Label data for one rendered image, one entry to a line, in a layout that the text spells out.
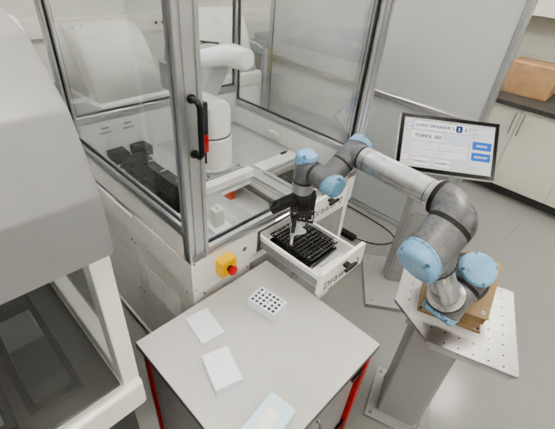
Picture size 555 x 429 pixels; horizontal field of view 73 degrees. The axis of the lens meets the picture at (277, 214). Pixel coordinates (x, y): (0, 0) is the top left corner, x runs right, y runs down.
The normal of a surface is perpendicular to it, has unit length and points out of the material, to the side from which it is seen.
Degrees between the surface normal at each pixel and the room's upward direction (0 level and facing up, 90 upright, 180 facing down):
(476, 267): 34
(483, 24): 90
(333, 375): 0
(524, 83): 91
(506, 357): 0
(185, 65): 90
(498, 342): 0
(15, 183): 69
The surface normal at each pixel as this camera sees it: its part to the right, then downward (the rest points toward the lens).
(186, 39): 0.71, 0.45
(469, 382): 0.07, -0.81
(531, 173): -0.71, 0.37
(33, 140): 0.69, 0.14
